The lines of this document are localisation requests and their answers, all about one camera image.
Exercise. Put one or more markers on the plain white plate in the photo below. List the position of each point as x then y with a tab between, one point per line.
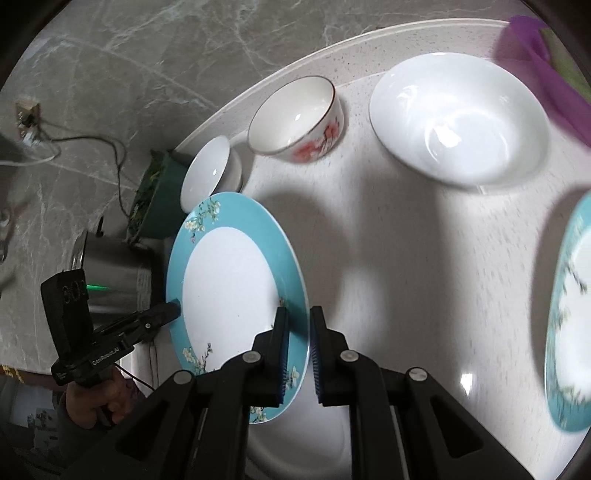
300	443

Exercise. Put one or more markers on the red floral white bowl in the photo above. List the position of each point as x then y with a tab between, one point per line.
295	115

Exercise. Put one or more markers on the teal floral plate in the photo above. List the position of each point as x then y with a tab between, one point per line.
572	332
231	286

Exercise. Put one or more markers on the leafy greens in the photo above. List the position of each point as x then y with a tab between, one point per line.
145	194

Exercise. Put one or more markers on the large white bowl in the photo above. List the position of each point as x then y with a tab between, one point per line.
461	129

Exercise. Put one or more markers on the person's left forearm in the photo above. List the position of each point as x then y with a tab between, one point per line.
32	429

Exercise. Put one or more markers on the stainless steel pot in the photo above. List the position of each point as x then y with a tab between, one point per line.
115	272

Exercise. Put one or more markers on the green plastic basin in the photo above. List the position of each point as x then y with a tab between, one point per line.
171	203

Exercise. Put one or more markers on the small white bowl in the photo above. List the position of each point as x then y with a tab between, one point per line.
205	173

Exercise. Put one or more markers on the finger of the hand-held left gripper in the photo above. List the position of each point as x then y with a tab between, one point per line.
152	318

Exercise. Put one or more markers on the purple plastic bowl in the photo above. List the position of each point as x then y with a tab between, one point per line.
531	50

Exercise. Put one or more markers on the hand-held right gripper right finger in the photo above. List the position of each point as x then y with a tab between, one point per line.
316	360

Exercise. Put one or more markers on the person's left hand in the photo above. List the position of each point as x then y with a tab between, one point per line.
115	397

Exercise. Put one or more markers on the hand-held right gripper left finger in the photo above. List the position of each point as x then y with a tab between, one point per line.
282	360

